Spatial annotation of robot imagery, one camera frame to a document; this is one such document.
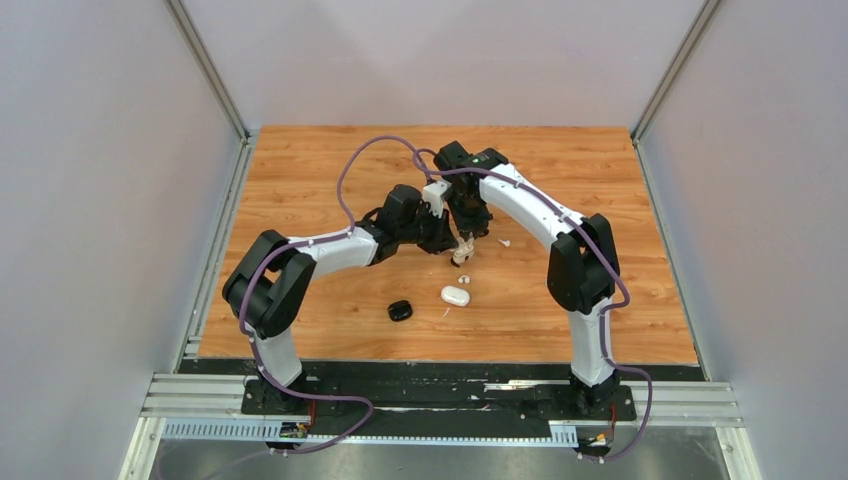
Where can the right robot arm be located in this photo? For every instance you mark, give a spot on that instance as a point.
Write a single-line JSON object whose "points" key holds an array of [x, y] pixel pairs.
{"points": [[583, 267]]}

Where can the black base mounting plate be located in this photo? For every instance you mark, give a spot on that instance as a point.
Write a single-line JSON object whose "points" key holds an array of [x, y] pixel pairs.
{"points": [[427, 399]]}

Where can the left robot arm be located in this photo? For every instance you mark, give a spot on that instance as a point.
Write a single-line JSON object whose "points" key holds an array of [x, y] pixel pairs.
{"points": [[267, 288]]}

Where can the aluminium frame rail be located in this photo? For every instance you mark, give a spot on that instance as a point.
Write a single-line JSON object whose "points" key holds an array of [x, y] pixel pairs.
{"points": [[204, 407]]}

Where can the white oval charging case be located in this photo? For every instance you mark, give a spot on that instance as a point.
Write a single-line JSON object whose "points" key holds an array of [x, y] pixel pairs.
{"points": [[455, 296]]}

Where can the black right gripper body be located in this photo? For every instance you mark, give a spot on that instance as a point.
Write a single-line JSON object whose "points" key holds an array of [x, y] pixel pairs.
{"points": [[471, 213]]}

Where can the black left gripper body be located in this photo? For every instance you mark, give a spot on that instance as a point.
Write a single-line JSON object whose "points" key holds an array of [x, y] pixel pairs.
{"points": [[430, 230]]}

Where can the black glossy charging case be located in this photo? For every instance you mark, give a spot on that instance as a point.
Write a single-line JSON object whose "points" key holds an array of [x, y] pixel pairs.
{"points": [[400, 311]]}

